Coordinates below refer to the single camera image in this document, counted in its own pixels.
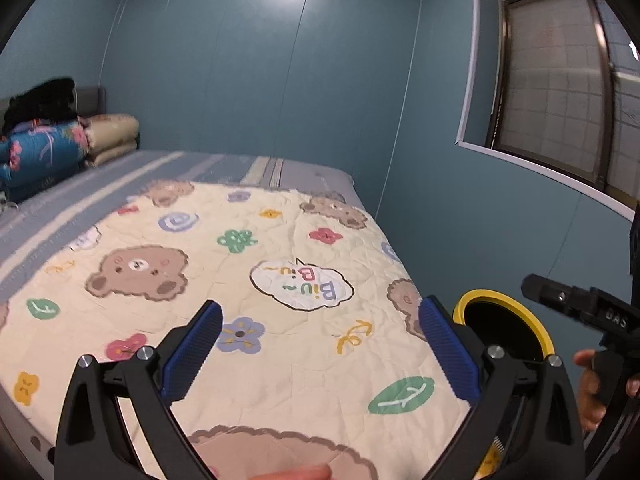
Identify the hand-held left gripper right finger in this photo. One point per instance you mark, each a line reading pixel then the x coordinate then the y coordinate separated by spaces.
pixel 450 350

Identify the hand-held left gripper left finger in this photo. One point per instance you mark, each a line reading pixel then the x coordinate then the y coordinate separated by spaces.
pixel 192 347

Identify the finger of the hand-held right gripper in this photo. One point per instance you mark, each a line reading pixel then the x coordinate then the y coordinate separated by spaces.
pixel 555 297

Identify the person's right hand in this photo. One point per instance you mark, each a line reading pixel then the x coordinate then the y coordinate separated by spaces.
pixel 585 390

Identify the person's left hand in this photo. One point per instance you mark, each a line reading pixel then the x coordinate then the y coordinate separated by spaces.
pixel 295 474

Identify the cream bear-print quilted blanket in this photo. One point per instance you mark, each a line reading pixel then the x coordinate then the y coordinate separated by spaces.
pixel 200 260

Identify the bed with grey striped sheet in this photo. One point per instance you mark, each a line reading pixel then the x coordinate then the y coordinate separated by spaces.
pixel 175 165

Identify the beige folded pillows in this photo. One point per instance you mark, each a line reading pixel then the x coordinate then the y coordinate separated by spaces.
pixel 110 137

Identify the blue floral folded quilt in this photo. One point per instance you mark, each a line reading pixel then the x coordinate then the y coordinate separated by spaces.
pixel 35 155

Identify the grey padded headboard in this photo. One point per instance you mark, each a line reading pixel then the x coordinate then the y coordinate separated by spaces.
pixel 92 100

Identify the black folded clothes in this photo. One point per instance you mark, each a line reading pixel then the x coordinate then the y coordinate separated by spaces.
pixel 40 102

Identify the window with white frame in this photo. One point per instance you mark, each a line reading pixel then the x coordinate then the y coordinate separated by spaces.
pixel 550 75

